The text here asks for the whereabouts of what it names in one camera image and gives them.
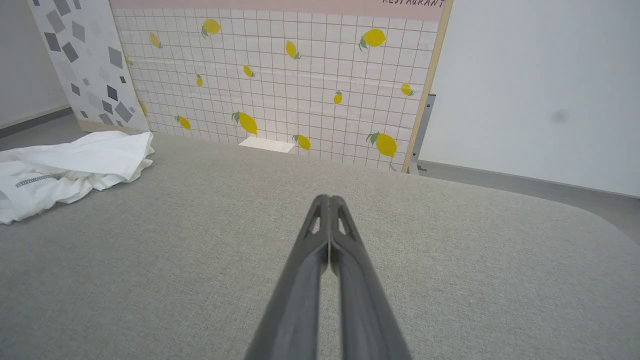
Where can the grey terrazzo pattern panel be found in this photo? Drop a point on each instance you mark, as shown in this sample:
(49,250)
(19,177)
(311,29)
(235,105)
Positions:
(90,65)

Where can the grey metal panel stand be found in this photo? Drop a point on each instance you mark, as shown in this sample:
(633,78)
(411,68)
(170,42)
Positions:
(422,130)

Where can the white long-sleeve shirt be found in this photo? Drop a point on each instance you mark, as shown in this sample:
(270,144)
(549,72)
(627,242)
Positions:
(80,160)

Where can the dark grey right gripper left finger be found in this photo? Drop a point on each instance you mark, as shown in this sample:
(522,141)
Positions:
(300,280)

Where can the small white box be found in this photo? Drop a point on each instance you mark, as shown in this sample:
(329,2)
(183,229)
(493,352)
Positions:
(266,145)

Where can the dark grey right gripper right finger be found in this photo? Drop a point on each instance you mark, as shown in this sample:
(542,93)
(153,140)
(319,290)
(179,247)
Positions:
(357,285)

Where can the lemon print tile backdrop panel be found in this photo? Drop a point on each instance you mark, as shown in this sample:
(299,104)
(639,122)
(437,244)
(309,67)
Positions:
(300,75)

